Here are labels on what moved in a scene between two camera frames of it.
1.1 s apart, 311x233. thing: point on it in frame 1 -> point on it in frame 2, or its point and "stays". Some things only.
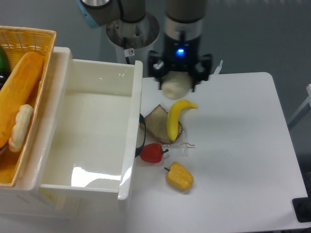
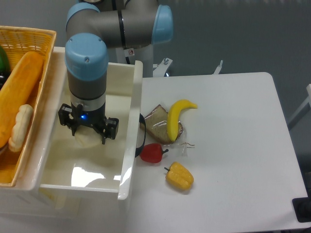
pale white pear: (176, 84) -> (86, 137)
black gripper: (181, 53) -> (74, 116)
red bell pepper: (152, 153) stays
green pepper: (4, 65) stays
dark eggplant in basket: (4, 75) stays
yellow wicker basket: (19, 41) stays
